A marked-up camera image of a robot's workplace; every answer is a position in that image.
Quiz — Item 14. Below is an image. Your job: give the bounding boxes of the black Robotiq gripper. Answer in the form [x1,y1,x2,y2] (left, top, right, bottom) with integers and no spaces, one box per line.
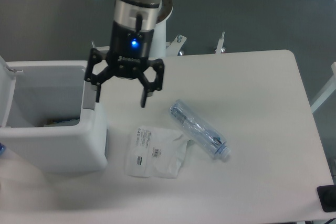
[84,22,165,108]

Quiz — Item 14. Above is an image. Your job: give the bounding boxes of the grey lid push button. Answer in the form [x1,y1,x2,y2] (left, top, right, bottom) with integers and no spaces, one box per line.
[82,81,97,110]

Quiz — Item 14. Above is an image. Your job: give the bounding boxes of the white plastic trash can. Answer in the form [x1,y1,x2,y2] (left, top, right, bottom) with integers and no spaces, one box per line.
[1,60,108,173]

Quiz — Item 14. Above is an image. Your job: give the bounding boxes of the white trash can lid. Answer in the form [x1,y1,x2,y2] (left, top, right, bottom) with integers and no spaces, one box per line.
[1,57,23,127]

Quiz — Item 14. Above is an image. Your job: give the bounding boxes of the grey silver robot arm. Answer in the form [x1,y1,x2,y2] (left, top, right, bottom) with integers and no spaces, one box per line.
[82,0,165,109]

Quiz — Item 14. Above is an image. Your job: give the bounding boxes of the white crumpled plastic bag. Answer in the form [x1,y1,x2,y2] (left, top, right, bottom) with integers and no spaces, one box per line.
[125,126,190,179]

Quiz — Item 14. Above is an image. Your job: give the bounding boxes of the clear crushed plastic bottle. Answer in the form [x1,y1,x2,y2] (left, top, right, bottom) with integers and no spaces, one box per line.
[169,99,230,162]

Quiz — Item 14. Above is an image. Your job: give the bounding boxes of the black device at table edge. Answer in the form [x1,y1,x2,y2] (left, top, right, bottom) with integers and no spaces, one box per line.
[317,185,335,212]

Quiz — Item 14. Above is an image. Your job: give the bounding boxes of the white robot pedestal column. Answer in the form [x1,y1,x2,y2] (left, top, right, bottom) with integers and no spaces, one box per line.
[149,21,166,58]

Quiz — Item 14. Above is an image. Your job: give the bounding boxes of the white metal base frame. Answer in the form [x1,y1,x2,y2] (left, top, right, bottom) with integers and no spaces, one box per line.
[91,31,226,57]

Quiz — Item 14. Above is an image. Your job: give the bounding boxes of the white frame bar right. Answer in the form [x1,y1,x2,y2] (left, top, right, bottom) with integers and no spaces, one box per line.
[310,62,335,113]

